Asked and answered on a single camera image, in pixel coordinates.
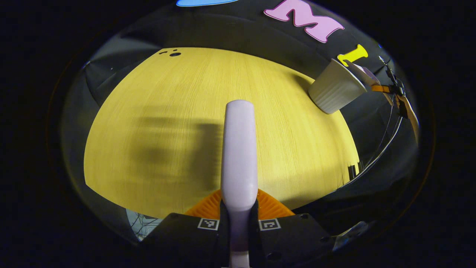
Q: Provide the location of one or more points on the white ribbed garbage bin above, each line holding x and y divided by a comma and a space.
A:
333, 91

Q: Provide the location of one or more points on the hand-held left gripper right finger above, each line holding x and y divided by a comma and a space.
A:
253, 242

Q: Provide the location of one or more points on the lilac dustpan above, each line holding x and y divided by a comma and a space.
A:
366, 76

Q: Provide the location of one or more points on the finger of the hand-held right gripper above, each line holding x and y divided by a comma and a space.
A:
409, 115
380, 88

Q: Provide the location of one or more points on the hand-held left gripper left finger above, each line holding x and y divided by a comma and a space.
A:
224, 238

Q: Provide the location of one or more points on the wooden desktop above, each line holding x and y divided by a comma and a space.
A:
167, 111

